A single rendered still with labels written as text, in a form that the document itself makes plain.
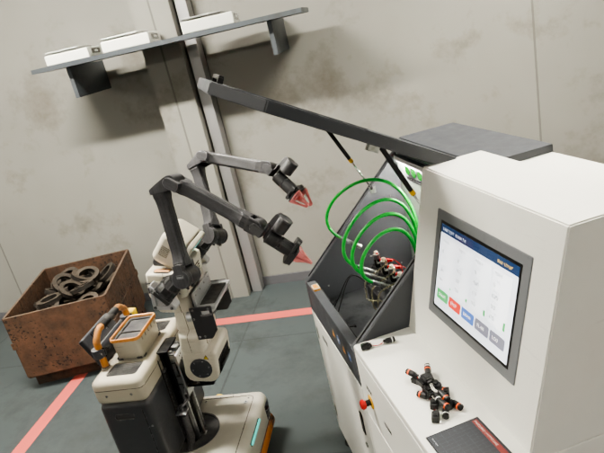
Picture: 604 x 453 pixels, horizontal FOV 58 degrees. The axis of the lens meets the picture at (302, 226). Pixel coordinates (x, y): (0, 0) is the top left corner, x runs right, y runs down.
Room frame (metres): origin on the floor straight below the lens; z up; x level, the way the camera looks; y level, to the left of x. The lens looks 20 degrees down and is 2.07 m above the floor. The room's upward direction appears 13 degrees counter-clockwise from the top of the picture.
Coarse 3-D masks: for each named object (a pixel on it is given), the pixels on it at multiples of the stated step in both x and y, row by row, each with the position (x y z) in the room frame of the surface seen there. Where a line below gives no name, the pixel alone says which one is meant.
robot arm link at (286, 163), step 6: (282, 162) 2.36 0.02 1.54; (288, 162) 2.33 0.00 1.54; (294, 162) 2.35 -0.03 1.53; (264, 168) 2.38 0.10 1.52; (270, 168) 2.36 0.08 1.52; (276, 168) 2.36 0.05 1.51; (282, 168) 2.34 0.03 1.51; (288, 168) 2.32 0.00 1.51; (294, 168) 2.33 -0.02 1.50; (270, 174) 2.36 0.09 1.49; (288, 174) 2.33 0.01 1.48
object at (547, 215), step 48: (432, 192) 1.68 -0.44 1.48; (480, 192) 1.42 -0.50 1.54; (528, 192) 1.32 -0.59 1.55; (576, 192) 1.25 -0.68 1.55; (432, 240) 1.64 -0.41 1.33; (528, 240) 1.19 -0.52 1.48; (576, 240) 1.08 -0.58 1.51; (576, 288) 1.08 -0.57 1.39; (432, 336) 1.57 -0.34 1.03; (528, 336) 1.13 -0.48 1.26; (576, 336) 1.08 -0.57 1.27; (480, 384) 1.28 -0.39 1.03; (528, 384) 1.10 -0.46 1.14; (576, 384) 1.08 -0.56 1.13; (384, 432) 1.51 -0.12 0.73; (528, 432) 1.07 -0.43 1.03; (576, 432) 1.07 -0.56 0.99
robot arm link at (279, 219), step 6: (276, 216) 1.92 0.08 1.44; (282, 216) 1.93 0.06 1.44; (270, 222) 1.93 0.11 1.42; (276, 222) 1.91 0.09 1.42; (282, 222) 1.90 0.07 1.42; (288, 222) 1.90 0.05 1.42; (252, 228) 1.93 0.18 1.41; (258, 228) 1.92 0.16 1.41; (264, 228) 1.92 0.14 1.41; (276, 228) 1.90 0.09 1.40; (282, 228) 1.90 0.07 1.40; (288, 228) 1.91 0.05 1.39; (258, 234) 1.92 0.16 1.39; (282, 234) 1.91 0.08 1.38
